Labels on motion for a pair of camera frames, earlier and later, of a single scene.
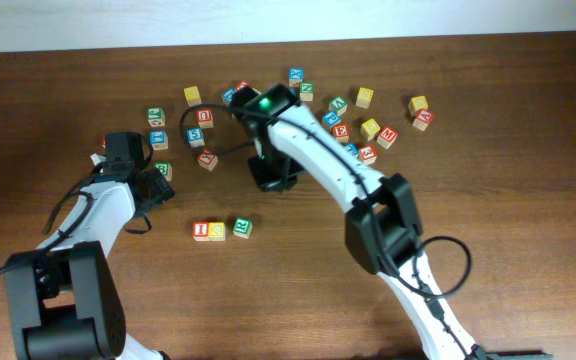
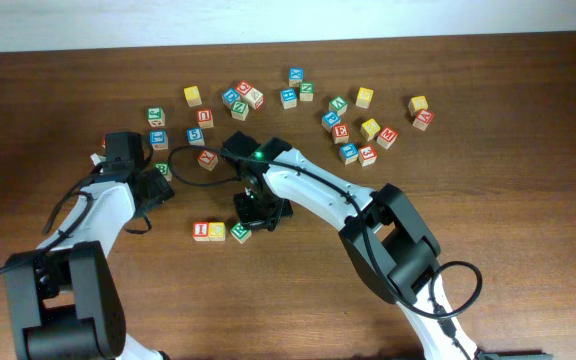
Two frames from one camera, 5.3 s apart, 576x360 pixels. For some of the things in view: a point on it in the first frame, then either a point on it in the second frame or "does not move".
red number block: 200,231 does not move
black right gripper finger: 270,174 to 252,214
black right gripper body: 268,150 to 258,196
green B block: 166,169 does not move
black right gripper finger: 288,174 to 281,207
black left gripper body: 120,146 does not move
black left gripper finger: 156,190 does not move
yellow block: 216,232 does not move
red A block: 423,119 does not move
